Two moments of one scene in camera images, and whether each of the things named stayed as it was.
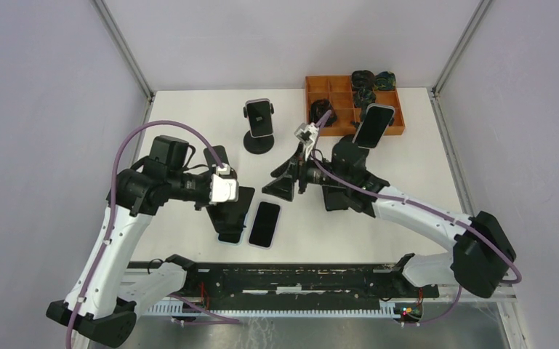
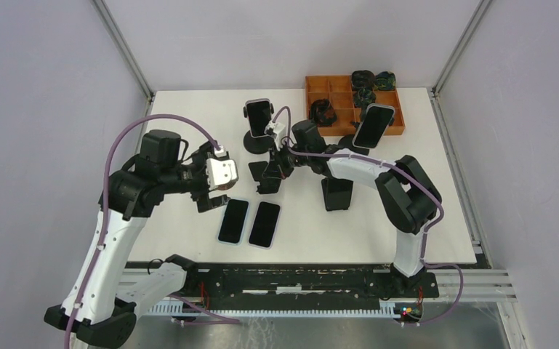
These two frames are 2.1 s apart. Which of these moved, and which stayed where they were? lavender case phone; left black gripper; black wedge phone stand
Moved: left black gripper
Stayed: black wedge phone stand; lavender case phone
